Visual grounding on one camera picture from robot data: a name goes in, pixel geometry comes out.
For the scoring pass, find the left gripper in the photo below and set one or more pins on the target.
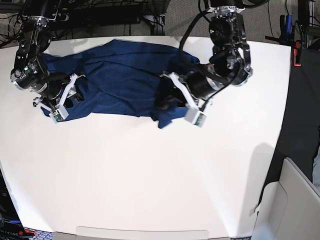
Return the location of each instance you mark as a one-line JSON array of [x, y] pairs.
[[199, 86]]

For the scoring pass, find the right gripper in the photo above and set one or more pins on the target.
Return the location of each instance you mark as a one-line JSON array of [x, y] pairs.
[[54, 86]]

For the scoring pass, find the blue long-sleeve T-shirt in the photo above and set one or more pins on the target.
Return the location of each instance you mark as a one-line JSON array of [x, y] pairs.
[[122, 78]]

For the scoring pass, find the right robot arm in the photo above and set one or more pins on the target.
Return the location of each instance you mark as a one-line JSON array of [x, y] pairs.
[[30, 71]]

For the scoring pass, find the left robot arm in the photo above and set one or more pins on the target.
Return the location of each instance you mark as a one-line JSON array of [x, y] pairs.
[[230, 64]]

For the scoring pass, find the black and blue clamp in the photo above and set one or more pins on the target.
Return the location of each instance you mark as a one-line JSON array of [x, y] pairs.
[[286, 36]]

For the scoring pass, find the red and black clamp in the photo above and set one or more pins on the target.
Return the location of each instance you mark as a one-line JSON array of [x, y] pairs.
[[297, 50]]

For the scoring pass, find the white plastic bin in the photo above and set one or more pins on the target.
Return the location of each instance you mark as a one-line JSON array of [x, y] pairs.
[[289, 209]]

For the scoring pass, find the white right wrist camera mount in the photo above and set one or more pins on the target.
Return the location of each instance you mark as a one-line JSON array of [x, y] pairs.
[[58, 113]]

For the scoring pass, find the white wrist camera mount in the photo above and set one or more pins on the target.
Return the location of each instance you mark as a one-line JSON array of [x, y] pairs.
[[195, 114], [58, 113]]

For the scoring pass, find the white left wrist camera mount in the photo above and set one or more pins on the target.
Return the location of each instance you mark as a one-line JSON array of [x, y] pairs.
[[195, 114]]

